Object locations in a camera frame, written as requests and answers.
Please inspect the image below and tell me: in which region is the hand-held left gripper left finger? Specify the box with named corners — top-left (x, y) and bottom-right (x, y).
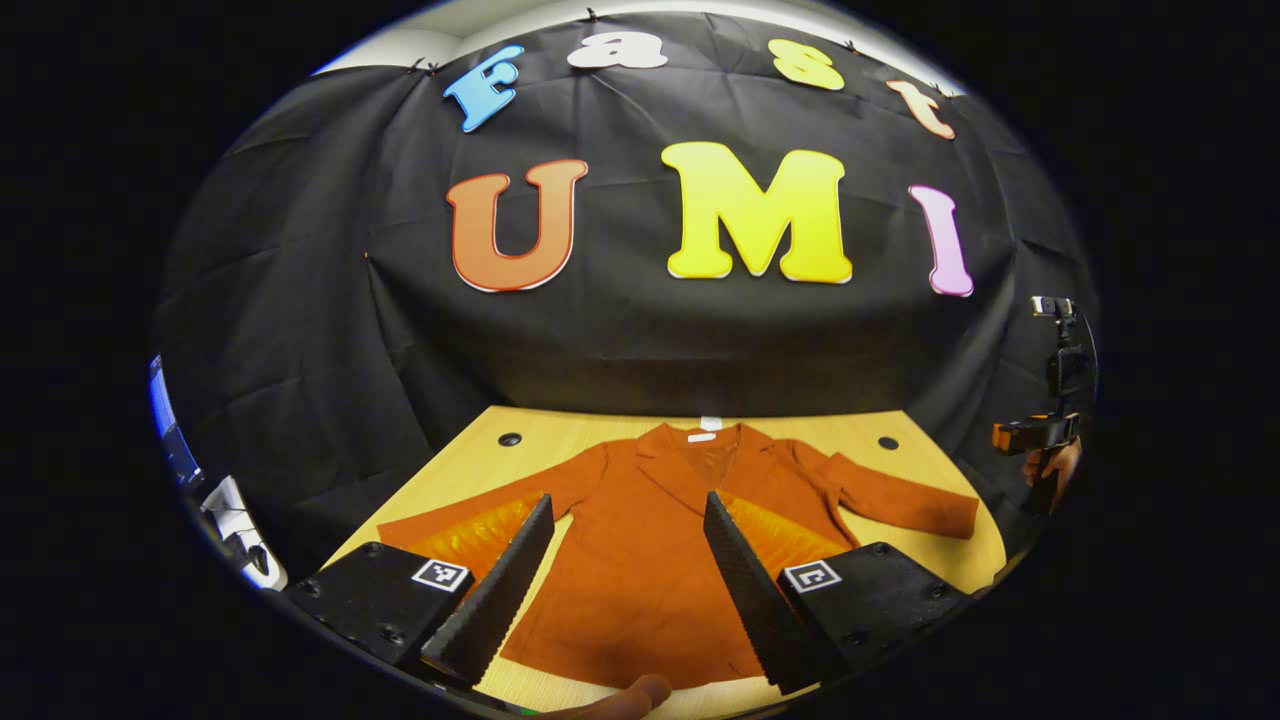
top-left (283, 492), bottom-right (557, 691)

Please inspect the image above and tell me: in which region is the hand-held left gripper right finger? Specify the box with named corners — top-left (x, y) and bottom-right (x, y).
top-left (703, 490), bottom-right (976, 698)

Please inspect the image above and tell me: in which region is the orange coat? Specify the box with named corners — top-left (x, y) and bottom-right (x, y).
top-left (377, 422), bottom-right (981, 691)

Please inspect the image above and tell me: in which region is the black backdrop cloth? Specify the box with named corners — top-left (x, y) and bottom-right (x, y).
top-left (150, 10), bottom-right (1101, 591)

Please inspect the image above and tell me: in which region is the white black-printed item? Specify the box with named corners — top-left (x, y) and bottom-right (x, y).
top-left (200, 475), bottom-right (289, 593)

